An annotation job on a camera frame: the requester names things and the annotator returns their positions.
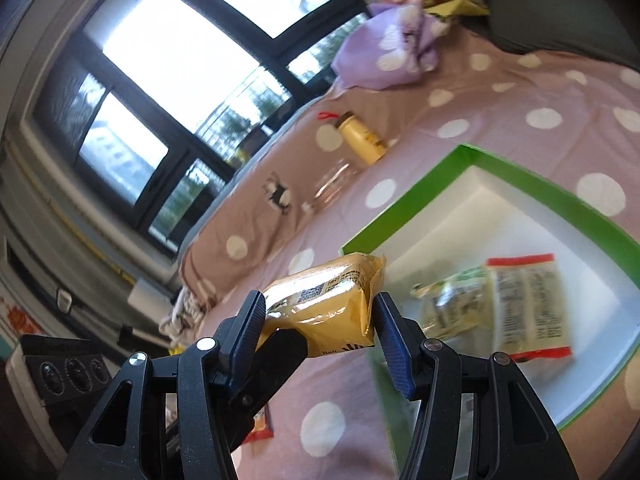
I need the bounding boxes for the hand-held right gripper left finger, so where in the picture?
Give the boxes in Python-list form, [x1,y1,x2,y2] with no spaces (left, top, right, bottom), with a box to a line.
[59,291,267,480]

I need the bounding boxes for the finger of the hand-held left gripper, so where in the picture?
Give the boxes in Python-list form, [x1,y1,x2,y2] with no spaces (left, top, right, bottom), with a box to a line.
[227,327,308,446]

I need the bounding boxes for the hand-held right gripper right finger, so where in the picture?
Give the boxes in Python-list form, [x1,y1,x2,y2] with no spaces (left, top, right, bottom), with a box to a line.
[372,294,581,480]

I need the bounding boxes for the yellow snack packet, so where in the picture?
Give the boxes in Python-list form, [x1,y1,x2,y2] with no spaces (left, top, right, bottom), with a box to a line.
[257,252,388,358]

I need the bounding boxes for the green-edged white box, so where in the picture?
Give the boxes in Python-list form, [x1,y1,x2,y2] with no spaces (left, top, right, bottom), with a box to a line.
[339,143,640,480]

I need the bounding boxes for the dark red snack packet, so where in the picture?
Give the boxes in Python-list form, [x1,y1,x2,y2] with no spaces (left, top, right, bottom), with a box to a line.
[245,402,277,443]

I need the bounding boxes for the green and white snack packet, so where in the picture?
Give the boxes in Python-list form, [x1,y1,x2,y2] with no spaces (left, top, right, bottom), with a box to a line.
[411,267,496,341]

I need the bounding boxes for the brown dotted pillow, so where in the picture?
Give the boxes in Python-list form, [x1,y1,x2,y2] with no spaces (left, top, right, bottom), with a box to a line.
[177,87,361,306]

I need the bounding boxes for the cream red-edged snack packet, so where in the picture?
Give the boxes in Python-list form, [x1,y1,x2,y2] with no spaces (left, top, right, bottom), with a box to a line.
[486,253,573,363]

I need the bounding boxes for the clear plastic bottle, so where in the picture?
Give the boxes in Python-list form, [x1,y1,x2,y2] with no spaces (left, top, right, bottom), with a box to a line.
[301,159,361,215]

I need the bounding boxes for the yellow bottle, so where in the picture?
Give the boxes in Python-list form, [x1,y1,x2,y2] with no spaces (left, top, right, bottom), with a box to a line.
[318,110,389,167]

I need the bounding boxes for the pink dotted blanket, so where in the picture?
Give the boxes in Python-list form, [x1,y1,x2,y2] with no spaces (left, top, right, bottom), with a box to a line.
[165,25,640,480]

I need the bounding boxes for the black framed window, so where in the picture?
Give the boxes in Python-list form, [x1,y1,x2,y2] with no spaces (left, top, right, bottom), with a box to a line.
[30,0,371,256]

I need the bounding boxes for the purple dotted cloth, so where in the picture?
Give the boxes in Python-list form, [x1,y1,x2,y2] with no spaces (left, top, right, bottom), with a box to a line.
[332,2,446,91]

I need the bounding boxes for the yellow green packets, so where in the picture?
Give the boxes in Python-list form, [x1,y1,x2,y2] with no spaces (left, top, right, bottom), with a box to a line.
[422,0,493,23]

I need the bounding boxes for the dark green pillow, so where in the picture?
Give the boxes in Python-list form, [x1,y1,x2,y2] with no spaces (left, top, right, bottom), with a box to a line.
[487,0,636,68]

